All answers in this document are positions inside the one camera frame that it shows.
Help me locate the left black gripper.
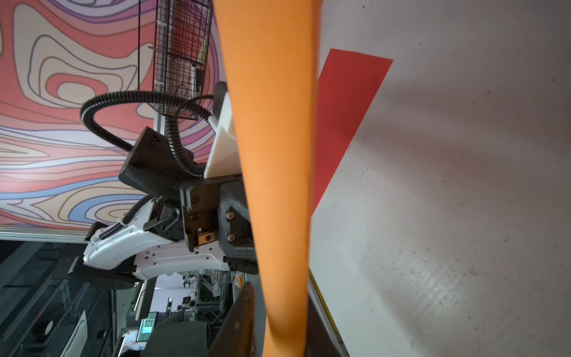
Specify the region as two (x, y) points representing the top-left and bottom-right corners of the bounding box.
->
(179, 174), (259, 275)

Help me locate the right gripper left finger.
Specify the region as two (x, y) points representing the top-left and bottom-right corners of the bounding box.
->
(208, 282), (254, 357)

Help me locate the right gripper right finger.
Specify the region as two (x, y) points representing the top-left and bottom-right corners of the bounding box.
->
(305, 298), (341, 357)

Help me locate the orange paper sheet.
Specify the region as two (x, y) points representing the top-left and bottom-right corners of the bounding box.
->
(214, 1), (321, 356)

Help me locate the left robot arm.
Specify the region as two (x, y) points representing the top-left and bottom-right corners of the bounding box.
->
(68, 83), (259, 290)

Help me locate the left red paper sheet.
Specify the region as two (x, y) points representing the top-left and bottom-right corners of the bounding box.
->
(312, 48), (393, 210)

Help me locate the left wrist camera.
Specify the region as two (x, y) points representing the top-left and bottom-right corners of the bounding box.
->
(204, 82), (242, 179)

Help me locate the left wall wire basket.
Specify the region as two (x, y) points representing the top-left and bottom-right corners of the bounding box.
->
(150, 0), (214, 100)

